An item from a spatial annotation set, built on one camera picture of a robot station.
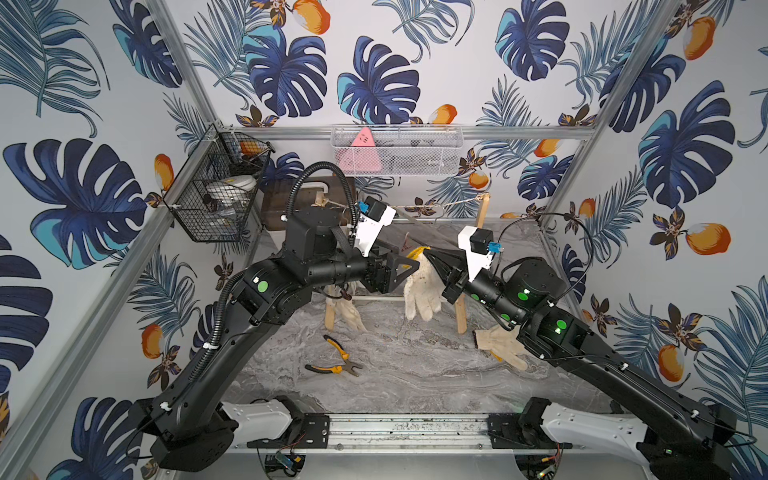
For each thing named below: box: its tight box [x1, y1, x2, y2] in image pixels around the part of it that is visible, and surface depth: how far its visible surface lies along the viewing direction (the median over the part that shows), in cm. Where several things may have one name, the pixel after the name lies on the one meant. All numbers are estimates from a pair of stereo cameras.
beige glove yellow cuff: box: [403, 246, 447, 322], surface depth 61 cm
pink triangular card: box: [340, 127, 382, 173], surface depth 92 cm
